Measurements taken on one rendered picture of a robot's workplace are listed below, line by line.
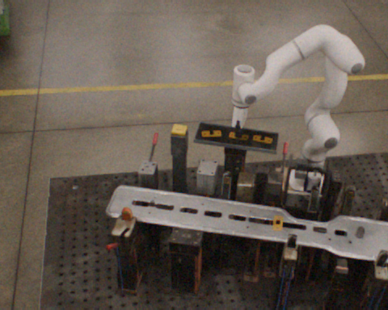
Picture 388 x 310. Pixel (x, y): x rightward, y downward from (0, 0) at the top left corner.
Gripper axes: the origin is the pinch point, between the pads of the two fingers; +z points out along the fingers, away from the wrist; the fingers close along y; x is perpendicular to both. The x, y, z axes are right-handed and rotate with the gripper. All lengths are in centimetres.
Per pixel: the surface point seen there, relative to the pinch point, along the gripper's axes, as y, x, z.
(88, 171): -77, -119, 118
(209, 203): 28.4, -5.2, 18.6
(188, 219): 40.0, -11.1, 18.6
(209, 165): 16.9, -8.7, 7.5
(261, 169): 12.0, 13.2, 8.7
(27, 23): -265, -266, 118
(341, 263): 46, 53, 20
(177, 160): 5.5, -26.7, 18.5
